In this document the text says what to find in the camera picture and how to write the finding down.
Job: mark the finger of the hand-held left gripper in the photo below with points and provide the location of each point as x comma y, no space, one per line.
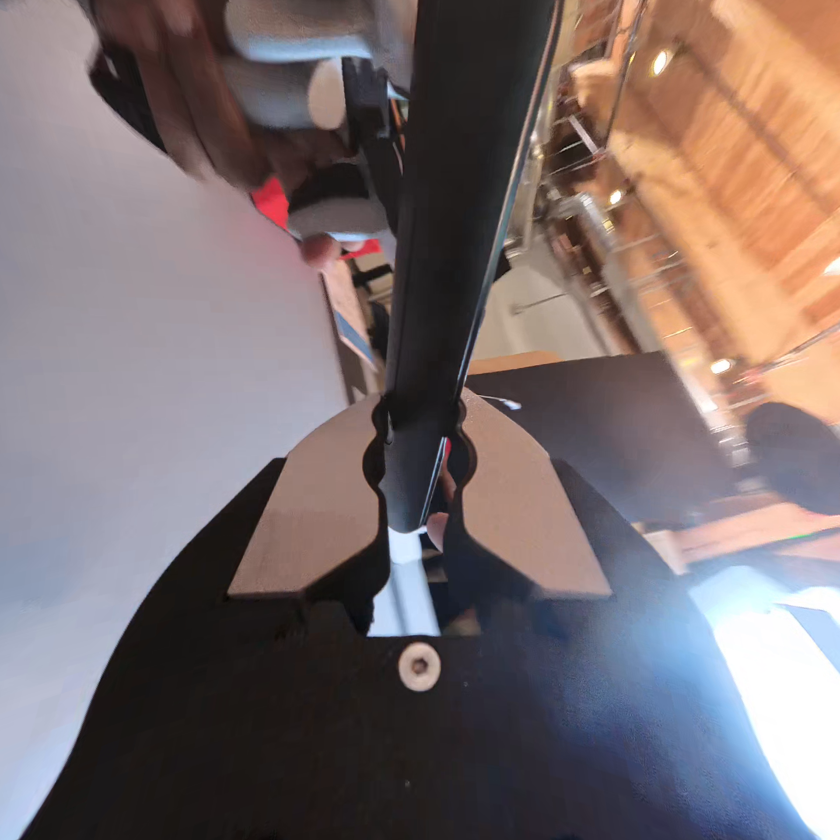
402,47

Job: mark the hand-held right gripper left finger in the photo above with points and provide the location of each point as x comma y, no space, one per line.
309,525

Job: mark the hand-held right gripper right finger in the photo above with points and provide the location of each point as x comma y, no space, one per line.
525,525

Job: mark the person's right hand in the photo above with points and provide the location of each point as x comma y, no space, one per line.
438,533

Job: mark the person's left hand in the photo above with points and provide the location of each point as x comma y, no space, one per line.
177,86

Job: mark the printed paper sheet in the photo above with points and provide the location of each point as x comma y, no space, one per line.
349,316

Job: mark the black fuzzy round disc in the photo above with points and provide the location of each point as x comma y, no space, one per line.
801,460

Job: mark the white ceiling light panel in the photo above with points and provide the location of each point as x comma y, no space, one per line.
774,689

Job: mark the rectangular metal duct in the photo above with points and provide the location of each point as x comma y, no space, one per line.
623,276

